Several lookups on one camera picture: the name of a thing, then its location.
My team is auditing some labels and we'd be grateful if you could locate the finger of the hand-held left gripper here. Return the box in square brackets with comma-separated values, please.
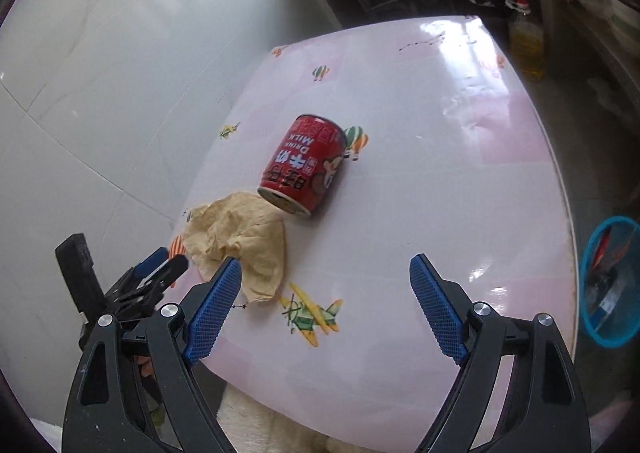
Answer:
[135, 255, 190, 306]
[125, 247, 171, 284]

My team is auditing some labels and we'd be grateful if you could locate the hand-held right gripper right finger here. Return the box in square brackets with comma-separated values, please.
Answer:
[409, 254, 592, 453]

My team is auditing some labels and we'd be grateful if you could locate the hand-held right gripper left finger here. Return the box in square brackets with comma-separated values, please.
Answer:
[61, 255, 244, 453]

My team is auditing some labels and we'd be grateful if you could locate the beige cloth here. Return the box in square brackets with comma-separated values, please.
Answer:
[181, 190, 288, 305]

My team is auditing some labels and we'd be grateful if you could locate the blue white small box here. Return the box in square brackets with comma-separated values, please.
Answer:
[590, 273, 626, 329]

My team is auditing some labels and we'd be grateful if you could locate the blue plastic waste basket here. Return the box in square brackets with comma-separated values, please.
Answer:
[580, 215, 640, 349]

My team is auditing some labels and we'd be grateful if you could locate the red drink can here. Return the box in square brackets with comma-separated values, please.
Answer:
[257, 114, 347, 218]

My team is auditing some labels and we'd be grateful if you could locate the cooking oil bottle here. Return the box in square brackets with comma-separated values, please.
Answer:
[507, 0, 546, 81]

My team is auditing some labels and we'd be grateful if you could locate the stack of white bowls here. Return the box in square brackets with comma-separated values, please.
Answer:
[607, 0, 640, 54]

